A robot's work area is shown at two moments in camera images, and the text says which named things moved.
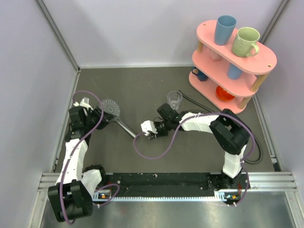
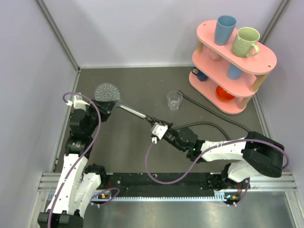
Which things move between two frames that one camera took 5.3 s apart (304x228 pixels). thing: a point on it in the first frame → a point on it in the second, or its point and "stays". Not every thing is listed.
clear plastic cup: [174, 98] stays
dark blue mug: [200, 75] stays
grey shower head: [112, 106] → [109, 91]
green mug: [244, 43] stays
